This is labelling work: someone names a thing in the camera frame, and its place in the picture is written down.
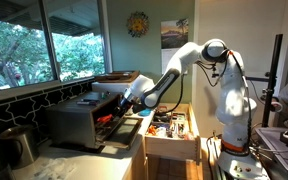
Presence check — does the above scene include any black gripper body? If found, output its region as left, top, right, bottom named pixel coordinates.
left=115, top=96, right=133, bottom=117

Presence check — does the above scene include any dark metal oven tray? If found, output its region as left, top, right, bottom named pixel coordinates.
left=94, top=114, right=125, bottom=143

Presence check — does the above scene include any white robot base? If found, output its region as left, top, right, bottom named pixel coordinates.
left=217, top=149, right=268, bottom=180

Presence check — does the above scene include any white microwave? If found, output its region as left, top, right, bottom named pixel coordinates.
left=91, top=77, right=149, bottom=116

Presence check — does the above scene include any brown wooden tray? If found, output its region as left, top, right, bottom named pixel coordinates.
left=94, top=70, right=141, bottom=84

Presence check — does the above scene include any small blue bowl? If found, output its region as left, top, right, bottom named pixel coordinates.
left=137, top=108, right=153, bottom=117

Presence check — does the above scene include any glass toaster oven door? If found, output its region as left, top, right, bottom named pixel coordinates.
left=98, top=116, right=144, bottom=151

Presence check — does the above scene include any dark marker pen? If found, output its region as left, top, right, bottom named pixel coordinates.
left=76, top=100, right=98, bottom=106

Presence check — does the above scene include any silver toaster oven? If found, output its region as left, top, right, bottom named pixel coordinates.
left=45, top=91, right=127, bottom=150

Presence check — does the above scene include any light wooden drawer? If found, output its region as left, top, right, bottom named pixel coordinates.
left=144, top=102, right=202, bottom=163

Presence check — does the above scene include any large framed window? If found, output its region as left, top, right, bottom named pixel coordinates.
left=0, top=0, right=113, bottom=95

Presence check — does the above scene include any steel kettle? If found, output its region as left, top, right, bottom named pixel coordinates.
left=0, top=124, right=40, bottom=169

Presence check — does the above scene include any black clamp bar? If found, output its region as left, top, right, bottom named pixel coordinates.
left=245, top=76, right=271, bottom=83

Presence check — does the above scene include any black vertical pole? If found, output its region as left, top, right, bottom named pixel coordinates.
left=262, top=33, right=284, bottom=128

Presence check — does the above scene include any grey side table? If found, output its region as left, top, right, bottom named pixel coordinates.
left=255, top=126, right=288, bottom=179

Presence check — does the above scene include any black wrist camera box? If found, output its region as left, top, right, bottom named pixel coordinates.
left=132, top=103, right=146, bottom=115

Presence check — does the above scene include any orange handled tool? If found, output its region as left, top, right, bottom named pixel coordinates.
left=147, top=125, right=158, bottom=136

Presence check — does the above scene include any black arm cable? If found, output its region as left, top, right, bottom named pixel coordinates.
left=157, top=73, right=185, bottom=114

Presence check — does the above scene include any sun wall decoration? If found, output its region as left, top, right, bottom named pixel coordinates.
left=126, top=11, right=150, bottom=38

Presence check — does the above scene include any landscape wall calendar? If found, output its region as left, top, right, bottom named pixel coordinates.
left=160, top=18, right=190, bottom=75

